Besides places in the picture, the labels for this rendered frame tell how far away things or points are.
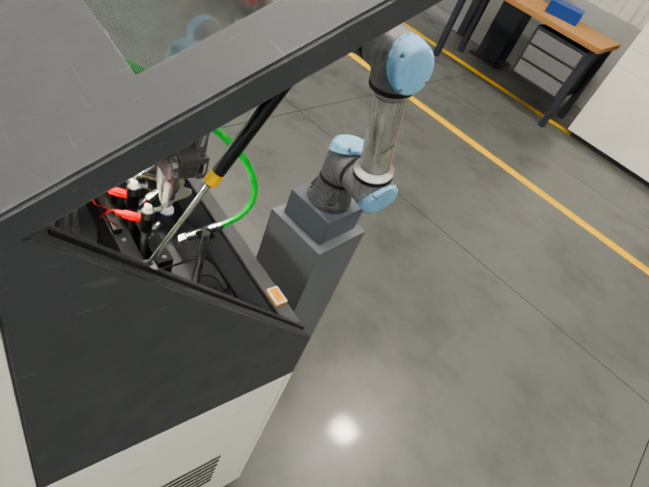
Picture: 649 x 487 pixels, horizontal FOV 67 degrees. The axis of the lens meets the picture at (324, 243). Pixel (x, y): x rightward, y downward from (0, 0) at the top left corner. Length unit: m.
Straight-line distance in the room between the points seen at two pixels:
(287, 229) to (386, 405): 1.04
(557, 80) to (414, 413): 4.08
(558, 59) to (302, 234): 4.39
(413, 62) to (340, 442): 1.54
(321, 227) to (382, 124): 0.45
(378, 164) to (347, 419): 1.23
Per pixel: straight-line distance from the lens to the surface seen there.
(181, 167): 1.02
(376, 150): 1.31
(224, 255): 1.34
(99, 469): 1.18
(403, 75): 1.14
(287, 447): 2.08
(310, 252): 1.59
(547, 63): 5.68
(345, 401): 2.25
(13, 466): 1.00
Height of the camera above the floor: 1.86
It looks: 41 degrees down
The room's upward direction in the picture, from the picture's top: 24 degrees clockwise
